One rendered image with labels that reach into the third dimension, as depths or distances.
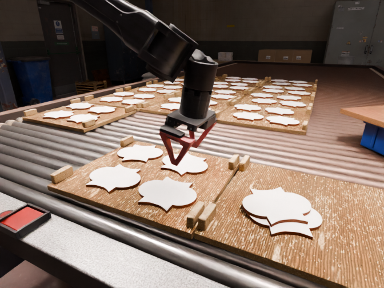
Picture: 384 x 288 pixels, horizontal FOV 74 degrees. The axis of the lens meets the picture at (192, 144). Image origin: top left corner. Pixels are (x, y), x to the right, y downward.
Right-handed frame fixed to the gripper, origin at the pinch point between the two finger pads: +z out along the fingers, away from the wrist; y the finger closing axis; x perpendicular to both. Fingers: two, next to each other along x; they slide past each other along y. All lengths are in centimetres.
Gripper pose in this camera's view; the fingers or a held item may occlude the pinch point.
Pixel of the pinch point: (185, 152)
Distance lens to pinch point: 55.4
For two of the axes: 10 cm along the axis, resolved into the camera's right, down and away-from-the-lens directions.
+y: -4.2, 3.6, -8.3
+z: -1.7, 8.7, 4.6
